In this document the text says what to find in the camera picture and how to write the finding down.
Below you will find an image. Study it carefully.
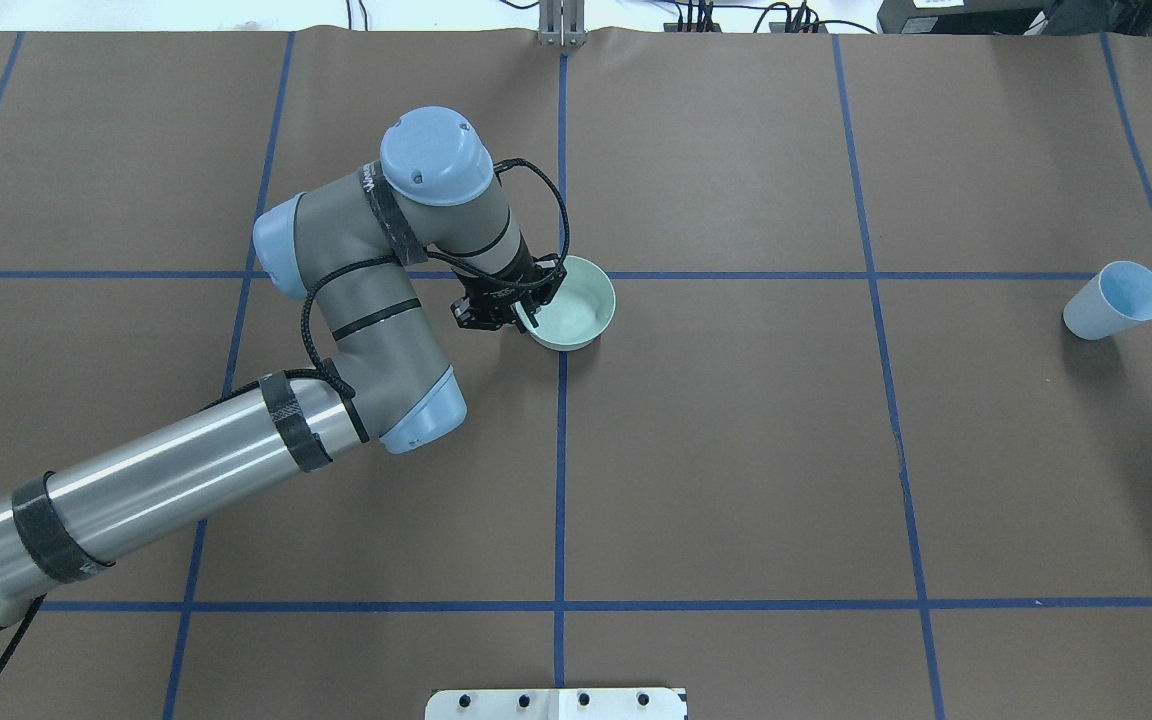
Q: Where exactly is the light green bowl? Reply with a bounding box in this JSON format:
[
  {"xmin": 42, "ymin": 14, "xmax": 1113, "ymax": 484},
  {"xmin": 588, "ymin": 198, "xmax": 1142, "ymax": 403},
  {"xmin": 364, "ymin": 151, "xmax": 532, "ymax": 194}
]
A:
[{"xmin": 511, "ymin": 255, "xmax": 617, "ymax": 353}]

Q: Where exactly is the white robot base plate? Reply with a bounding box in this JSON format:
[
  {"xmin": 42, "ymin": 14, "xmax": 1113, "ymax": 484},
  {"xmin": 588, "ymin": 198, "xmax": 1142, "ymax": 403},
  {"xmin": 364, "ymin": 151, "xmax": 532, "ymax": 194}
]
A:
[{"xmin": 424, "ymin": 687, "xmax": 689, "ymax": 719}]

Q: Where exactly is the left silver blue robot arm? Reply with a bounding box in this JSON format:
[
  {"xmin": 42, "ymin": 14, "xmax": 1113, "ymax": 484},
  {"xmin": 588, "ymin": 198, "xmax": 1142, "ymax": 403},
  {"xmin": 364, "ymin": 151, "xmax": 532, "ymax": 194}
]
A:
[{"xmin": 0, "ymin": 106, "xmax": 567, "ymax": 632}]

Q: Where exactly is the brown paper table mat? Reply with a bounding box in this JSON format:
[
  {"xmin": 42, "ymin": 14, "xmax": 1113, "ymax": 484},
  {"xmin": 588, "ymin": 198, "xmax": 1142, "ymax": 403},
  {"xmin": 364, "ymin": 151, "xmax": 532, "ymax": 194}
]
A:
[{"xmin": 0, "ymin": 26, "xmax": 1152, "ymax": 719}]

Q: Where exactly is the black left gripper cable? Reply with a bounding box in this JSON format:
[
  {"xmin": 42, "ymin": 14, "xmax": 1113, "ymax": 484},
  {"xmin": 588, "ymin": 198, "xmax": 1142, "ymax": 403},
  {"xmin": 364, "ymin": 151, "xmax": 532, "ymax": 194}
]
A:
[{"xmin": 301, "ymin": 156, "xmax": 573, "ymax": 401}]

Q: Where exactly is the light blue cup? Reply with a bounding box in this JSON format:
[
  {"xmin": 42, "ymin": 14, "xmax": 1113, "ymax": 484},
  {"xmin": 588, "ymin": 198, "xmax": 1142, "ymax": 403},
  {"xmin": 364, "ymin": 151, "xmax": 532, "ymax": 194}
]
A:
[{"xmin": 1062, "ymin": 260, "xmax": 1152, "ymax": 341}]

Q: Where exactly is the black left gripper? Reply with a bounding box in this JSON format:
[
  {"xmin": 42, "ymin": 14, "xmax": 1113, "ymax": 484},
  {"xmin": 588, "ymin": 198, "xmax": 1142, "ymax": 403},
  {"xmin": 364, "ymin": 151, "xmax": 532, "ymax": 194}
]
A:
[{"xmin": 450, "ymin": 255, "xmax": 566, "ymax": 338}]

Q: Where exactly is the aluminium frame post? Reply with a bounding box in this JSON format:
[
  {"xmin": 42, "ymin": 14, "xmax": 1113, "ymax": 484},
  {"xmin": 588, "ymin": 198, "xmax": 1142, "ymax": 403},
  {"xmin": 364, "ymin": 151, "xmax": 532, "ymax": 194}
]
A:
[{"xmin": 538, "ymin": 0, "xmax": 588, "ymax": 50}]

